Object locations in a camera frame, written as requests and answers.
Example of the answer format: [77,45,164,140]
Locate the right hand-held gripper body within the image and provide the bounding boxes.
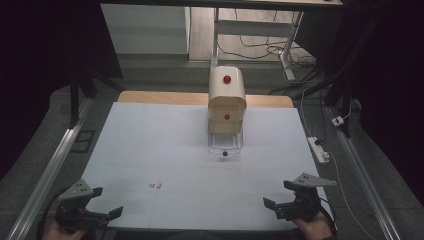
[275,172,338,223]

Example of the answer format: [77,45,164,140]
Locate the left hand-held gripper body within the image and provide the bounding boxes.
[54,179,113,234]

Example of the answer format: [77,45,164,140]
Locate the person's left hand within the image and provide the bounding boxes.
[41,221,88,240]

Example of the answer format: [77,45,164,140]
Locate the person's right hand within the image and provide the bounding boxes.
[293,211,335,240]

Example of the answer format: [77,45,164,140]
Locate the white power strip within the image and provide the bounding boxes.
[306,136,331,165]

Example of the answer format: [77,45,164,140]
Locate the clear drawer with red knob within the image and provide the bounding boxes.
[206,132,245,158]

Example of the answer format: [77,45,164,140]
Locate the white table mat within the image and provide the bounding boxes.
[81,101,334,232]

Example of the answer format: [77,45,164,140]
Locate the black metal stand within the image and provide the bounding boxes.
[68,66,125,130]

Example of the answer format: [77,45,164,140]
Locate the white mini drawer cabinet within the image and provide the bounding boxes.
[207,65,248,136]

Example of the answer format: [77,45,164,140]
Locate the black curtain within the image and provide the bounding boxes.
[294,0,424,208]
[0,0,124,183]

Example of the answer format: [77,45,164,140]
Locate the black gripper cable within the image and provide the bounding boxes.
[35,186,73,240]
[318,197,338,238]

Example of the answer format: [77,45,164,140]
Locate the aluminium rail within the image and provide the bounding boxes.
[5,97,95,240]
[326,105,403,240]

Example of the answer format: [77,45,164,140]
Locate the thin white cable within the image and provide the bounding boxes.
[327,151,379,240]

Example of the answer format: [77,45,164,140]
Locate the black floor cables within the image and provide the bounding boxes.
[217,8,319,84]

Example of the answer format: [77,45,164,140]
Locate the white desk frame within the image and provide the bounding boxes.
[210,7,305,83]

